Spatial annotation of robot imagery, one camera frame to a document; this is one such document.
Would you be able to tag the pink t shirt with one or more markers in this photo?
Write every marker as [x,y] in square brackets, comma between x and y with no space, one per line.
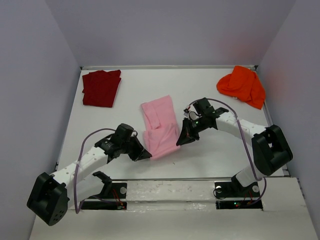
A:
[161,127]

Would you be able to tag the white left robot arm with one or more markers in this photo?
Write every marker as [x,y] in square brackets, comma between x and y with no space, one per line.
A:
[53,194]

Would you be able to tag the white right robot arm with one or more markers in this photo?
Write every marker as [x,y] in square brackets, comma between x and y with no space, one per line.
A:
[270,149]

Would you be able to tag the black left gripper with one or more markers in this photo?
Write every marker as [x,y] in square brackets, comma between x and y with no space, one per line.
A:
[136,149]

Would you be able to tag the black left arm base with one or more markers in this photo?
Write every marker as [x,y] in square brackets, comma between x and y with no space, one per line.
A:
[102,193]

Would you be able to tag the aluminium table front rail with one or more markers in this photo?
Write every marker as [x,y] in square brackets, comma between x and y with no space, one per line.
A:
[174,179]

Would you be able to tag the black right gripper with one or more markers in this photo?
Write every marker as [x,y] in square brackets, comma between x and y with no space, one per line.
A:
[191,127]

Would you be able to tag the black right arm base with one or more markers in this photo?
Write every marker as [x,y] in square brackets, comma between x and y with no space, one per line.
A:
[241,192]

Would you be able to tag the dark red folded t shirt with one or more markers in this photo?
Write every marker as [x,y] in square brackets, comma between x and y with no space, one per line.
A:
[100,88]

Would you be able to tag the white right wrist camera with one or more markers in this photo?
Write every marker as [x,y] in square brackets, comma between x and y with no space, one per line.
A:
[190,114]

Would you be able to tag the orange t shirt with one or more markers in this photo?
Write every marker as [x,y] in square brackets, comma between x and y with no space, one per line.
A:
[243,84]

